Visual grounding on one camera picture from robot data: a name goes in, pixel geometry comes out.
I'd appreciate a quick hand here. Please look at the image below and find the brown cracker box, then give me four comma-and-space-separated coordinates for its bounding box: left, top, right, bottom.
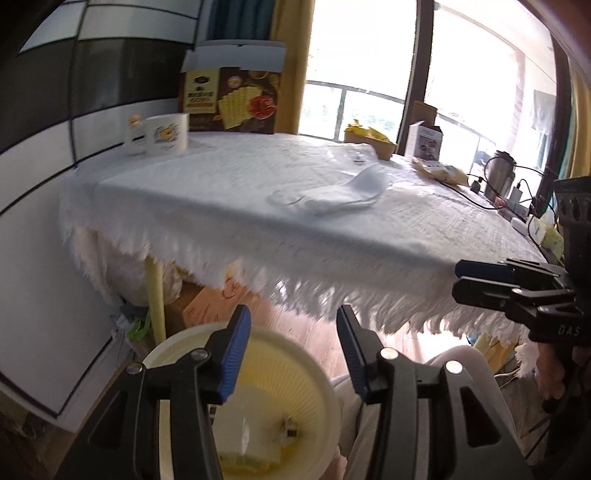
178, 41, 287, 136

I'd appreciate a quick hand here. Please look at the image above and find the small crumpled wrapper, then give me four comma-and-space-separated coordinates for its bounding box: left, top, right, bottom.
276, 414, 302, 439

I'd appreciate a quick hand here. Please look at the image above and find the yellow snack bag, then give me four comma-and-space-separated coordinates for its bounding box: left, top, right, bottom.
345, 120, 391, 144

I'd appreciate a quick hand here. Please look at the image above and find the white fringed tablecloth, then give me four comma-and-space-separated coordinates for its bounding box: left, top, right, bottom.
59, 131, 555, 356

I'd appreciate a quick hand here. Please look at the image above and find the green plastic item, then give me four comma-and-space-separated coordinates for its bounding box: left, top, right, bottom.
127, 314, 151, 341

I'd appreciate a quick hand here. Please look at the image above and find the yellow wastebasket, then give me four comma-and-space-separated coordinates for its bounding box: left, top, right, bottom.
139, 323, 342, 480

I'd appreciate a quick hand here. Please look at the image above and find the hanging cloth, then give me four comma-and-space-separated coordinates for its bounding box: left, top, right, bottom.
533, 90, 555, 134

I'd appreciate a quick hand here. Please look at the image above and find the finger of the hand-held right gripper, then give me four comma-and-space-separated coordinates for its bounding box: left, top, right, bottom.
451, 279, 566, 324
455, 258, 571, 289

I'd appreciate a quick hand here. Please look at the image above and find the small white box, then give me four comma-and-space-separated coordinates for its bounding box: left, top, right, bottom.
124, 115, 149, 158

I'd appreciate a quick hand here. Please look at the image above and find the teal curtain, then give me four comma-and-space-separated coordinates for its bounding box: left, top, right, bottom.
205, 0, 273, 42

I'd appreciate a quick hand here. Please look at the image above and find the white sock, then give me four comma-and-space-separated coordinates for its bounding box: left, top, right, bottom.
295, 165, 393, 217

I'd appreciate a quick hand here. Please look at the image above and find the black cable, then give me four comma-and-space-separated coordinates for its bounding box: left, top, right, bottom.
438, 178, 509, 212

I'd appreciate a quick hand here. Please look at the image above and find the small photo-printed carton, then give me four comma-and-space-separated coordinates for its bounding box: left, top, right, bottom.
404, 100, 444, 160

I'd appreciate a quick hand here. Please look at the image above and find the kraft paper pouch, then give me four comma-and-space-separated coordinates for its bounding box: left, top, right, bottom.
412, 157, 469, 186

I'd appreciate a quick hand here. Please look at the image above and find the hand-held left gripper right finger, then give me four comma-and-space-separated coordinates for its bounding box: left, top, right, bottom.
336, 305, 536, 480

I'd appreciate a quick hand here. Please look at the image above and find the yellow tissue pack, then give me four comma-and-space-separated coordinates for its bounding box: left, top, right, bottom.
526, 217, 565, 259

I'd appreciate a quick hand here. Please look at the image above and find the yellow table leg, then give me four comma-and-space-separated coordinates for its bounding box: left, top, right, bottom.
145, 258, 168, 343

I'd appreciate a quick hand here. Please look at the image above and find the clear plastic sock bag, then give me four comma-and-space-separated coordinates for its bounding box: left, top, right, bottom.
323, 142, 384, 175

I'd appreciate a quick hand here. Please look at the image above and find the steel thermos tumbler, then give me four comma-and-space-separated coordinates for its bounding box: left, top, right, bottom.
482, 151, 517, 200

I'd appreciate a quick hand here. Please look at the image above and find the black window post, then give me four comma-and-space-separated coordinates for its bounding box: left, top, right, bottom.
406, 0, 437, 139

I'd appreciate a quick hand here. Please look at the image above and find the white tissue box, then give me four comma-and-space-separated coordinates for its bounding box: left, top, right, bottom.
144, 113, 190, 155

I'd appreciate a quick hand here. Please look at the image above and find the person's right hand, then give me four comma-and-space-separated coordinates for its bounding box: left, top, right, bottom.
536, 342, 591, 402

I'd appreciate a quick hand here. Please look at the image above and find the cardboard tray with yellow items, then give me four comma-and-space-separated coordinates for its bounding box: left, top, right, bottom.
344, 131, 399, 161

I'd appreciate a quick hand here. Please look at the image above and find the yellow packet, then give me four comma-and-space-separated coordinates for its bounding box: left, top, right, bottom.
471, 332, 514, 366

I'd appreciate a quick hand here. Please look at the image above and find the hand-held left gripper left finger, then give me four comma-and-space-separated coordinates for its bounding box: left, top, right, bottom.
55, 305, 252, 480

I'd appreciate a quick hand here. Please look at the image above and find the white plastic sack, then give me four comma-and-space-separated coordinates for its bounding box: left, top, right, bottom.
74, 226, 185, 306

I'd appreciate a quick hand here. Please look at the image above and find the black balcony railing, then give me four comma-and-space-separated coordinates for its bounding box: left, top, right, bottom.
305, 80, 490, 155

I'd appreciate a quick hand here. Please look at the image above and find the orange cardboard box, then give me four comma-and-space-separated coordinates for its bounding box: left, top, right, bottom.
164, 279, 259, 329

